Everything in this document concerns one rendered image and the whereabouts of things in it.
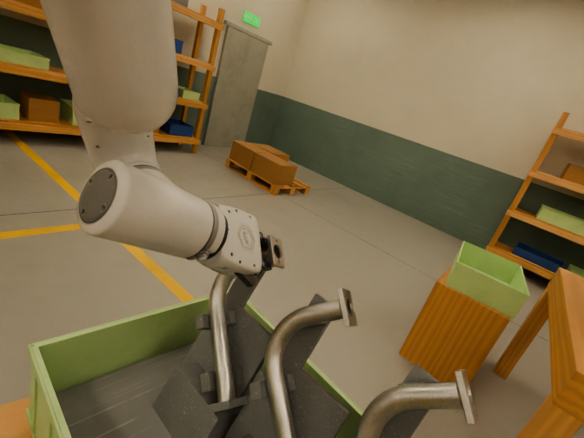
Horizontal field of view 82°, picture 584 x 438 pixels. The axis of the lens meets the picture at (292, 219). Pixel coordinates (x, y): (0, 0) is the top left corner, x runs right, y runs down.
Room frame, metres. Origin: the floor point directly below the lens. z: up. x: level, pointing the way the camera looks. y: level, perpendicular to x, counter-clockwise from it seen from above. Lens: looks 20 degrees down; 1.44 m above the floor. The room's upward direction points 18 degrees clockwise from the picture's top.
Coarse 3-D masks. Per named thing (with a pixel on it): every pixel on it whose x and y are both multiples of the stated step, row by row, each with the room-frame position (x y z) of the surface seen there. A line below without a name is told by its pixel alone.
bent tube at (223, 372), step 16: (272, 240) 0.55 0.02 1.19; (272, 256) 0.52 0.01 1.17; (224, 288) 0.54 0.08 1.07; (224, 304) 0.53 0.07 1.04; (224, 320) 0.51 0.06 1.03; (224, 336) 0.49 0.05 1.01; (224, 352) 0.47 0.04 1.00; (224, 368) 0.45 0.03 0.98; (224, 384) 0.43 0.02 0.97; (224, 400) 0.42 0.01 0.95
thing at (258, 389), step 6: (288, 378) 0.42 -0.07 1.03; (252, 384) 0.40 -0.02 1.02; (258, 384) 0.40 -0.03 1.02; (264, 384) 0.41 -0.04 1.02; (288, 384) 0.42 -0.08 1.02; (294, 384) 0.43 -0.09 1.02; (252, 390) 0.40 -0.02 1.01; (258, 390) 0.39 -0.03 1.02; (264, 390) 0.40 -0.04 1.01; (288, 390) 0.41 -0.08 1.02; (252, 396) 0.39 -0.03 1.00; (258, 396) 0.39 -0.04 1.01; (264, 396) 0.39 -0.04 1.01
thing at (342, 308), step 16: (320, 304) 0.45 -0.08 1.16; (336, 304) 0.44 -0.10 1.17; (352, 304) 0.46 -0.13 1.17; (288, 320) 0.45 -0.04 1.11; (304, 320) 0.44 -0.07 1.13; (320, 320) 0.44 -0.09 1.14; (352, 320) 0.44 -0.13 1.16; (272, 336) 0.44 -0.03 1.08; (288, 336) 0.44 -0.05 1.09; (272, 352) 0.43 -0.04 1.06; (272, 368) 0.41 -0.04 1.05; (272, 384) 0.40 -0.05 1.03; (272, 400) 0.39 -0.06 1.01; (288, 400) 0.39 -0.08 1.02; (272, 416) 0.38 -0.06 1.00; (288, 416) 0.37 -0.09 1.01; (288, 432) 0.36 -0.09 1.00
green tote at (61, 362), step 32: (128, 320) 0.51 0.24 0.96; (160, 320) 0.56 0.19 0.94; (192, 320) 0.62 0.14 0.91; (256, 320) 0.65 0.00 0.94; (32, 352) 0.38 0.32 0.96; (64, 352) 0.42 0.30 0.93; (96, 352) 0.46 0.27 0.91; (128, 352) 0.51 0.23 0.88; (160, 352) 0.57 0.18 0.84; (32, 384) 0.38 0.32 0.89; (64, 384) 0.43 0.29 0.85; (320, 384) 0.52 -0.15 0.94; (32, 416) 0.38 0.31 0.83; (352, 416) 0.47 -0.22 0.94
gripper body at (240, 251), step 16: (224, 208) 0.46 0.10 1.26; (240, 224) 0.47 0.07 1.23; (256, 224) 0.52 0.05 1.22; (224, 240) 0.42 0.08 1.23; (240, 240) 0.46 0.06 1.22; (256, 240) 0.50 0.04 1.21; (208, 256) 0.41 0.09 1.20; (224, 256) 0.41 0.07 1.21; (240, 256) 0.44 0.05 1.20; (256, 256) 0.47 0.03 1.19; (224, 272) 0.44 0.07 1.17; (240, 272) 0.45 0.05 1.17; (256, 272) 0.46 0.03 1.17
